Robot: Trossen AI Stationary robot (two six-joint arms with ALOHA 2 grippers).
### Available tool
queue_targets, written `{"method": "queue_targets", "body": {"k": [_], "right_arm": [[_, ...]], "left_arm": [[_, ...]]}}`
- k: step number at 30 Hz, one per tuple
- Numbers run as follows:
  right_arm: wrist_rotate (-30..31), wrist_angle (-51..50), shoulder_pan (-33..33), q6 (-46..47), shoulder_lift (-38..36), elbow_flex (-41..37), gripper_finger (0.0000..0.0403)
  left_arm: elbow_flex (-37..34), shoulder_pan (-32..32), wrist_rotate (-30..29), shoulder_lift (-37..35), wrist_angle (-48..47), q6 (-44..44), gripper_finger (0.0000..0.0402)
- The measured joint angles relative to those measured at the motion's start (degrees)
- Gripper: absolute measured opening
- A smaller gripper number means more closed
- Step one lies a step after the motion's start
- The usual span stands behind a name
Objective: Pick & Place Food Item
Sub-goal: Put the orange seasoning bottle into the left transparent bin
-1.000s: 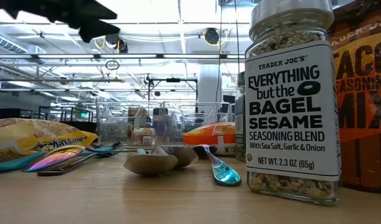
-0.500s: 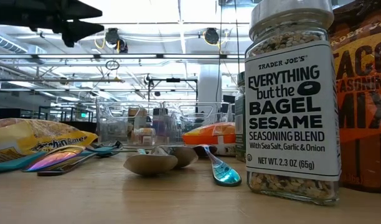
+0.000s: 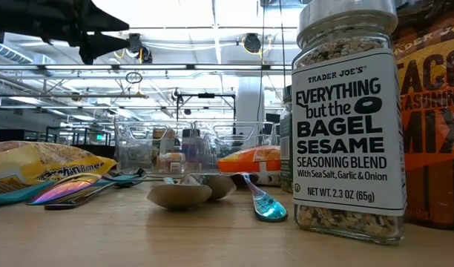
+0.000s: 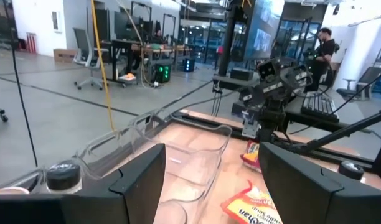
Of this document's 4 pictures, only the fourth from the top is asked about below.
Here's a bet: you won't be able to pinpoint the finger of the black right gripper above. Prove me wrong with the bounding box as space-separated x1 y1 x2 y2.
291 65 313 93
240 88 257 105

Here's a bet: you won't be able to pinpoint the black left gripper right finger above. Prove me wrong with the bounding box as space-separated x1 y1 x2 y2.
258 142 381 224

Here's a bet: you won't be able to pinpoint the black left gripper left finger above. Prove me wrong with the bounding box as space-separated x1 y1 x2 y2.
0 143 166 224

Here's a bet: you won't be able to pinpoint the orange ramen packet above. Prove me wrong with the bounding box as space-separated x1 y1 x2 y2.
220 180 284 224

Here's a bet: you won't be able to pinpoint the orange spice jar black lid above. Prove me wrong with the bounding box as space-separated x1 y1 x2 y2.
337 161 365 182

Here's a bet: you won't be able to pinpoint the red ramen packet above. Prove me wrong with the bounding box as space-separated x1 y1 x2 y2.
239 139 262 173

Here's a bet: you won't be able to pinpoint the small black-lidded spice jar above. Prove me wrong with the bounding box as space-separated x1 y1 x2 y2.
45 160 83 195

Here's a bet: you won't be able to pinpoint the spice jar with tan lid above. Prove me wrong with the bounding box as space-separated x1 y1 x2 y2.
0 185 30 195

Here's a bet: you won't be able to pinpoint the silver mounting plate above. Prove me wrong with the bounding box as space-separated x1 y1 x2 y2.
241 119 260 140

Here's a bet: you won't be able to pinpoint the backlit black keyboard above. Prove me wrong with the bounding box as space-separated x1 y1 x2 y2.
300 91 341 123

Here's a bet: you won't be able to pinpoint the clear plastic bin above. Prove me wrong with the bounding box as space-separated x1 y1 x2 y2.
133 122 233 224
0 157 123 195
73 108 191 224

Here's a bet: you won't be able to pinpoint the black display stand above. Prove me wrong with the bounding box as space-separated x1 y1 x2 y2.
211 0 260 93

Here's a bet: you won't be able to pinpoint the large display screen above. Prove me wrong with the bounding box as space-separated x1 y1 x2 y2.
243 0 285 62

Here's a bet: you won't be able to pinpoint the dark lounge chair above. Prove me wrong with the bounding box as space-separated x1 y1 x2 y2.
336 66 381 101

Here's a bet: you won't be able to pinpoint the computer tower blue lights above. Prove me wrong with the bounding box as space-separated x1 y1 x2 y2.
182 57 197 73

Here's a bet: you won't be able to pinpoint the computer tower green lights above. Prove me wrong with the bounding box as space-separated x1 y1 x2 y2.
153 63 172 84

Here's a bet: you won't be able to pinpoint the black office desk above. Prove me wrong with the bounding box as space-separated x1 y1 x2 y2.
109 39 194 85

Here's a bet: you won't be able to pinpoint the grey office chair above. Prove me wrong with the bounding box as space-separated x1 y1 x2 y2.
72 27 110 91

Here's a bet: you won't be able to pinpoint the cardboard box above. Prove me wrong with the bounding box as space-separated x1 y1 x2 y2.
52 47 78 64

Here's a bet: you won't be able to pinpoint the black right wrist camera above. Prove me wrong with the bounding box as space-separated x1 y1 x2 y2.
258 58 278 81

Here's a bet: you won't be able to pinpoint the yellow cable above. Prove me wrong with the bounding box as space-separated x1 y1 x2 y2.
89 0 116 132

